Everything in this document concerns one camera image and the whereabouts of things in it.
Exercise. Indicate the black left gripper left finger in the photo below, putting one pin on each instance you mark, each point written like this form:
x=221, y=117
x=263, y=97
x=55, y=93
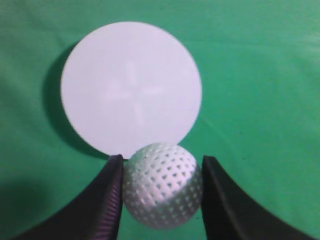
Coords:
x=94, y=214

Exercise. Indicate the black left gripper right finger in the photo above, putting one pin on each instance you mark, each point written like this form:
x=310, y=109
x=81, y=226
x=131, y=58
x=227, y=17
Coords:
x=229, y=213

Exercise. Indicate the white dimpled ball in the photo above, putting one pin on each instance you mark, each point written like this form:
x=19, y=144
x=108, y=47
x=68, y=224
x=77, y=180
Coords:
x=162, y=186

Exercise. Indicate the white round plate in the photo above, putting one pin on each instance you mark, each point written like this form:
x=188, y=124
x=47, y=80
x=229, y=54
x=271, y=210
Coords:
x=129, y=84

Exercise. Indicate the green table cloth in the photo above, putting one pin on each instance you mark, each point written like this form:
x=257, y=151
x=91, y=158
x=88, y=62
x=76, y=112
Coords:
x=259, y=62

